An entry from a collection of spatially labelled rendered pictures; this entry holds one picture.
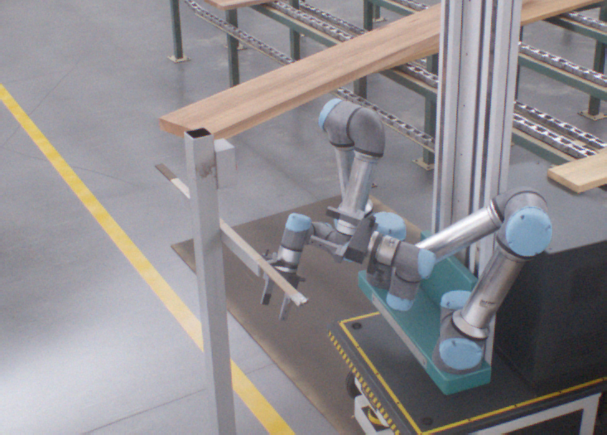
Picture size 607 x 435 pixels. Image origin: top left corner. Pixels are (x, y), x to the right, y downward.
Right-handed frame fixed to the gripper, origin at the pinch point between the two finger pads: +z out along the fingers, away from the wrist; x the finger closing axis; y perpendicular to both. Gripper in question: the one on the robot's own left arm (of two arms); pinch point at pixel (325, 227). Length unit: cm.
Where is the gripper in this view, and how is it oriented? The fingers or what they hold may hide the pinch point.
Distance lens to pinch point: 258.5
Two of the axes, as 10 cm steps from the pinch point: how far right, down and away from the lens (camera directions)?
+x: -3.5, 5.7, -7.4
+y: 1.5, -7.5, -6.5
